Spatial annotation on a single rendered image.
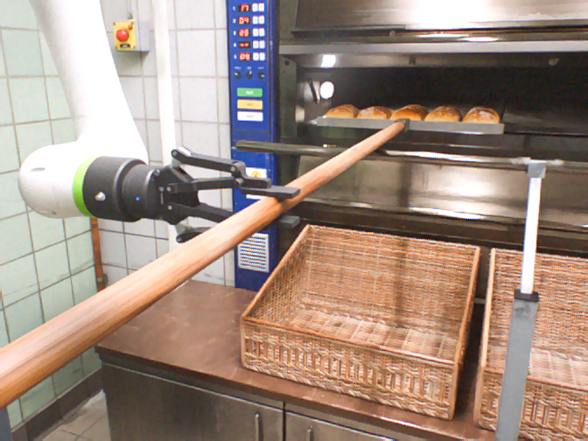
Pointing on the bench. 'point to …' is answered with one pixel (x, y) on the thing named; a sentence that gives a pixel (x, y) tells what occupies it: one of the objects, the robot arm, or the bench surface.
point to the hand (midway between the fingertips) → (271, 205)
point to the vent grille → (254, 253)
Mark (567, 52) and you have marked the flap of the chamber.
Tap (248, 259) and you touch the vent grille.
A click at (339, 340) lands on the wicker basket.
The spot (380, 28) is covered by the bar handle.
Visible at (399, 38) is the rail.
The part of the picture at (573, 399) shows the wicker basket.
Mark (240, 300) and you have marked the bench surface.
